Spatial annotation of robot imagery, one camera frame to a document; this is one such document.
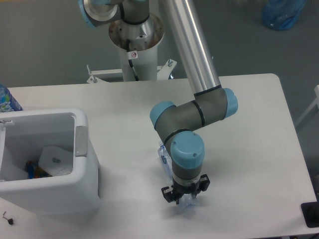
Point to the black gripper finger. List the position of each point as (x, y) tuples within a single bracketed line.
[(204, 183), (170, 194)]

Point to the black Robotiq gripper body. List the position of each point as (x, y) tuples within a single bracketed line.
[(185, 186)]

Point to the crushed clear plastic bottle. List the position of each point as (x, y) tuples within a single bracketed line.
[(187, 201)]

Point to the white paper wrapper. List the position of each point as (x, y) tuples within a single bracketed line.
[(56, 161)]

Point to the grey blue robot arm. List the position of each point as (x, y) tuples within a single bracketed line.
[(176, 125)]

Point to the white plastic trash can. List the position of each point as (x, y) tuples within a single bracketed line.
[(23, 135)]

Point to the black device at edge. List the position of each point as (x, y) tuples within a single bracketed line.
[(310, 212)]

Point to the colourful snack wrapper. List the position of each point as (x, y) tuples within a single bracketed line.
[(34, 171)]

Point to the blue plastic bag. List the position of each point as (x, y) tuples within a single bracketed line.
[(282, 14)]

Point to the blue labelled bottle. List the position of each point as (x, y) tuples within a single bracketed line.
[(7, 102)]

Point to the white furniture frame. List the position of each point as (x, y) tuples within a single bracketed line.
[(309, 112)]

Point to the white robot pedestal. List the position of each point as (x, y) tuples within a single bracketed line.
[(137, 46)]

